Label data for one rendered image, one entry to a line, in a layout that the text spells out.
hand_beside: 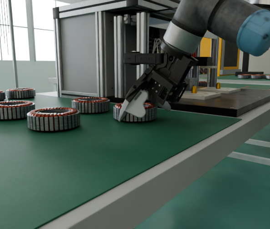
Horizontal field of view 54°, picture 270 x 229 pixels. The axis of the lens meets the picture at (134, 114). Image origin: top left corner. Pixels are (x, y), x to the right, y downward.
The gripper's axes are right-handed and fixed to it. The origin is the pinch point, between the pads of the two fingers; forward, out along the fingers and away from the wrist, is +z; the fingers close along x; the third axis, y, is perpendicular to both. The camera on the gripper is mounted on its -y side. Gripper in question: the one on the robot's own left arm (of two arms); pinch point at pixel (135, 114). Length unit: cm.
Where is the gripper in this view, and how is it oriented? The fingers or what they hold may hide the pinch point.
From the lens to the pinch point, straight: 67.7
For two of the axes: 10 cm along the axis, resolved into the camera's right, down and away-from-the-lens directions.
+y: 6.7, 5.9, -4.5
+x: 6.3, -1.4, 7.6
